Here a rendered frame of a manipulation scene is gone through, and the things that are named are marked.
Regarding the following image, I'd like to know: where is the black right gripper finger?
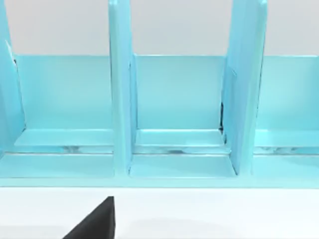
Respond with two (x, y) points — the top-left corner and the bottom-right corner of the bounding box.
(62, 196), (116, 239)

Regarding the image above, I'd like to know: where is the light blue rack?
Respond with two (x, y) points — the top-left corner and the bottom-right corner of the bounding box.
(0, 0), (319, 189)

